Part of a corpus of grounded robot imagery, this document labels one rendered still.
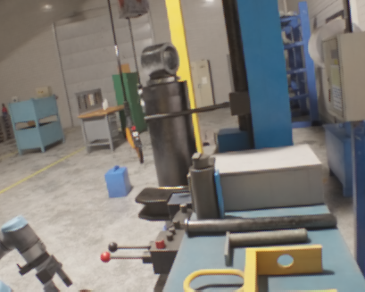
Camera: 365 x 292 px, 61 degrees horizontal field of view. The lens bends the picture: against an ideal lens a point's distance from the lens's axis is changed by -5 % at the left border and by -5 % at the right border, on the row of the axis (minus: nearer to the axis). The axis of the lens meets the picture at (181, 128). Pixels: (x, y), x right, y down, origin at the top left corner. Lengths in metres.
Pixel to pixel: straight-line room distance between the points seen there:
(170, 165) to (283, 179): 0.62
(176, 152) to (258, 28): 0.63
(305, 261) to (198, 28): 11.74
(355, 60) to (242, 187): 0.86
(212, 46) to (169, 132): 10.78
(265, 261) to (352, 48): 1.12
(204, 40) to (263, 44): 10.86
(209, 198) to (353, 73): 0.96
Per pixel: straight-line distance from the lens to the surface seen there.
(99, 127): 7.52
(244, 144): 1.59
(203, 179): 0.91
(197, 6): 12.38
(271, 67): 1.36
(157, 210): 1.42
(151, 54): 1.46
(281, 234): 0.84
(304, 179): 1.01
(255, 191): 1.02
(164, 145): 1.45
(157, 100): 1.42
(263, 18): 1.37
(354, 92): 1.62
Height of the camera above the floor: 1.50
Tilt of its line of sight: 10 degrees down
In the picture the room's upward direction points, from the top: 9 degrees counter-clockwise
